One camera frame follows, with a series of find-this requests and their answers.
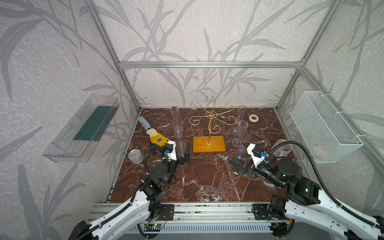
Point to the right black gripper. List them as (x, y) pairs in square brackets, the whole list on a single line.
[(242, 171)]

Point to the lilac mug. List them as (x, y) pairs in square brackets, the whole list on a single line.
[(282, 151)]

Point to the white tape roll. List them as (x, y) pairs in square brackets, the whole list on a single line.
[(253, 118)]

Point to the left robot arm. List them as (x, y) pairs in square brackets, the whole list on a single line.
[(132, 198)]

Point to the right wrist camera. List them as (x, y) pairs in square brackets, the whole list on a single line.
[(259, 156)]

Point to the clear wine glass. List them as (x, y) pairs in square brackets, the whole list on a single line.
[(178, 130), (239, 116), (175, 113), (181, 147), (241, 130), (240, 155)]

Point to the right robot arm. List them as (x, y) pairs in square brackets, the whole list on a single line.
[(305, 201)]

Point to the pink item in basket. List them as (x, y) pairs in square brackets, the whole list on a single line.
[(320, 151)]

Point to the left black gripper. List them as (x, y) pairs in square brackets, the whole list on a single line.
[(185, 158)]

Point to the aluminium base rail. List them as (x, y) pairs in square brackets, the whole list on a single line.
[(199, 212)]

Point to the clear plastic wall shelf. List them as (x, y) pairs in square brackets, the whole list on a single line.
[(79, 138)]

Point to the yellow black work glove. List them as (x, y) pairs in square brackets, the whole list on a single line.
[(156, 138)]

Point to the gold wire glass rack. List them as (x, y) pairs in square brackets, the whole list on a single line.
[(211, 143)]

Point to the white wire basket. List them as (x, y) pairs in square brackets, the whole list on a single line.
[(319, 123)]

